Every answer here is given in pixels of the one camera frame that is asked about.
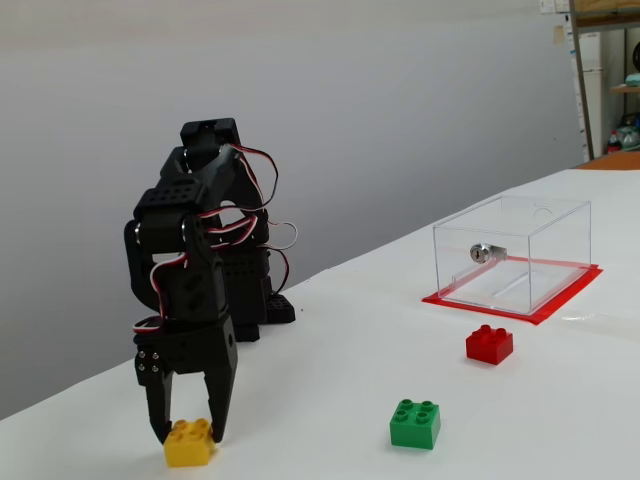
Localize yellow lego brick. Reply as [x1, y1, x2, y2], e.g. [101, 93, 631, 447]
[163, 418, 219, 469]

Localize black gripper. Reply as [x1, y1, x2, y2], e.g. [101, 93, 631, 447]
[133, 318, 240, 444]

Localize clear plastic bag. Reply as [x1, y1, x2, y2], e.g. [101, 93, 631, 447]
[617, 113, 640, 152]

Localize green lego brick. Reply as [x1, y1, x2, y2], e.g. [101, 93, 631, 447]
[389, 398, 442, 450]

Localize red white servo cable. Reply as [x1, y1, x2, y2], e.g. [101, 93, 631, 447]
[131, 253, 190, 347]
[263, 221, 300, 292]
[228, 143, 280, 207]

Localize transparent plastic box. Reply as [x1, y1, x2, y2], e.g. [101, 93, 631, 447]
[432, 194, 592, 316]

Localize red lego brick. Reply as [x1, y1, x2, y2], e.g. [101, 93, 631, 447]
[465, 324, 515, 366]

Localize metal shelf rack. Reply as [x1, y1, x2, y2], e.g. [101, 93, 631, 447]
[568, 0, 640, 162]

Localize red tape square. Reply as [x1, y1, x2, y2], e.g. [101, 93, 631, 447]
[421, 255, 604, 327]

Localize orange wooden table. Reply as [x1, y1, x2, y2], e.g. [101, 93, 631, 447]
[574, 150, 640, 172]

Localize silver cylinder lock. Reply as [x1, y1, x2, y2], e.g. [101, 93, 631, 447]
[468, 242, 507, 265]

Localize white cardboard boxes stack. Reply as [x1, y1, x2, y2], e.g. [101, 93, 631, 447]
[579, 31, 607, 157]

